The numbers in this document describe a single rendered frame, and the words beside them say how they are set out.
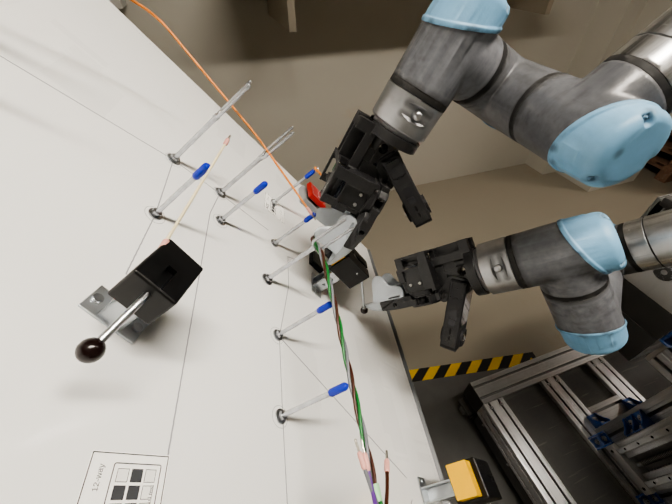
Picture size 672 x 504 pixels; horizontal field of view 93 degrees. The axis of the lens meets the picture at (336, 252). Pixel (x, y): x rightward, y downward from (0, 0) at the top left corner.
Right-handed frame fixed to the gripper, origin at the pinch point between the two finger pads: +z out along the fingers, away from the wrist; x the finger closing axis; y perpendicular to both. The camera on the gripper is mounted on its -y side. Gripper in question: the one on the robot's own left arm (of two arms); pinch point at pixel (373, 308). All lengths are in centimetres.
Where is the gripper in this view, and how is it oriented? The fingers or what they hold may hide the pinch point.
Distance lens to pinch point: 59.3
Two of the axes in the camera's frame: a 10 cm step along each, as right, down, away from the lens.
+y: -2.7, -9.6, 1.1
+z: -7.5, 2.8, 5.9
